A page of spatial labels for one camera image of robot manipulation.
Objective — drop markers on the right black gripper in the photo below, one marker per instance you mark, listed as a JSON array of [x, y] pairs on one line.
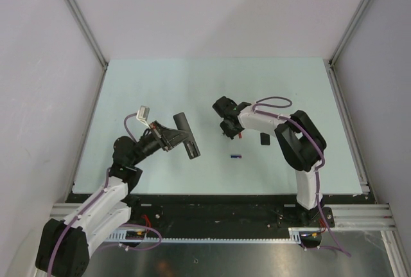
[[227, 132]]

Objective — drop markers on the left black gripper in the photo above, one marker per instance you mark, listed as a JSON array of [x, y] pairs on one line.
[[169, 137]]

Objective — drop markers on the black remote control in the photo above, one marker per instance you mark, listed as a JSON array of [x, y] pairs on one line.
[[190, 144]]

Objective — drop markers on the black battery cover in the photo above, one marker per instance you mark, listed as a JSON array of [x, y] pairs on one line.
[[265, 139]]

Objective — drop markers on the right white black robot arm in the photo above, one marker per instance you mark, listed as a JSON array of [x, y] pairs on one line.
[[300, 142]]

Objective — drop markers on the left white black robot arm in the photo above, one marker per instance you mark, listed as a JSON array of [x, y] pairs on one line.
[[67, 245]]

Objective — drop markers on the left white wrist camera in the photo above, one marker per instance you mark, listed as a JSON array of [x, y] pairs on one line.
[[143, 114]]

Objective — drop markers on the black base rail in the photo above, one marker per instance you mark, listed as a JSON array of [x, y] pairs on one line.
[[220, 217]]

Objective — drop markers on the right aluminium frame post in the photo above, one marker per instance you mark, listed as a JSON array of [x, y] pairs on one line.
[[348, 33]]

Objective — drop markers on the aluminium frame post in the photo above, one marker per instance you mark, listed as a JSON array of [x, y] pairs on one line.
[[86, 31], [348, 33]]

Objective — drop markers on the left aluminium frame post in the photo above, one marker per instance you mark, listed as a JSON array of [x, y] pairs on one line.
[[86, 31]]

